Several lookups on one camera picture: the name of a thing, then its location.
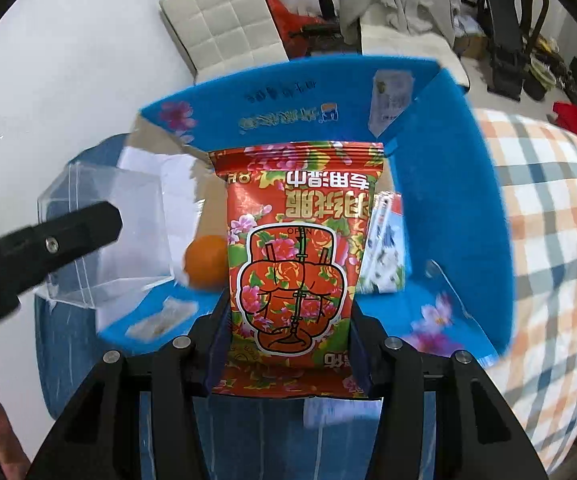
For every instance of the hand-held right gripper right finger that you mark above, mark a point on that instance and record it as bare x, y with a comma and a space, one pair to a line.
357, 360

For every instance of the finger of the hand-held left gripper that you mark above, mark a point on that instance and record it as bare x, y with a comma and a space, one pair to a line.
68, 240

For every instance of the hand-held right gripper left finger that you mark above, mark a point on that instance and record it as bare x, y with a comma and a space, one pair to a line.
217, 360

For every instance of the red floral wet wipes packet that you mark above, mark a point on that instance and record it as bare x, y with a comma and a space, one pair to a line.
293, 260

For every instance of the blue cardboard box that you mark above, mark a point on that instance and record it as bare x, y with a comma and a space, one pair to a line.
443, 185

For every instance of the clear plastic box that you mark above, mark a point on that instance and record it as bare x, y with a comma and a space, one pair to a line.
133, 240

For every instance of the small clear sachet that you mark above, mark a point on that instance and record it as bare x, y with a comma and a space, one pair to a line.
161, 321

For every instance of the orange tangerine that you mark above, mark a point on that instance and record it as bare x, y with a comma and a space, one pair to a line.
206, 262

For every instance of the white and blue packet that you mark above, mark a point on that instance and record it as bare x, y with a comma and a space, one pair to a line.
383, 255

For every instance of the plaid blanket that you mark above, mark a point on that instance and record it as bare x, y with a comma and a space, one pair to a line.
553, 260

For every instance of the white quilted chair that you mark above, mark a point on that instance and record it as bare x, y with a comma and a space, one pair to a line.
228, 15

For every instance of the red plastic bag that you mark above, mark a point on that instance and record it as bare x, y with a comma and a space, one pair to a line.
291, 25

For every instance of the red cloth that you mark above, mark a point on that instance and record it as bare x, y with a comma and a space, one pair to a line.
571, 117

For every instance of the brown cardboard box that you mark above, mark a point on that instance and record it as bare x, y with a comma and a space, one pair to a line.
471, 45

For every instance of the pile of light clothes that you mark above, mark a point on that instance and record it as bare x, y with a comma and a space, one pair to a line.
398, 0

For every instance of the black chair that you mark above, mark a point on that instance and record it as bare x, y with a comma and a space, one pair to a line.
503, 25

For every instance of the wooden chair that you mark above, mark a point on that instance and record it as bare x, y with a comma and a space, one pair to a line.
536, 5

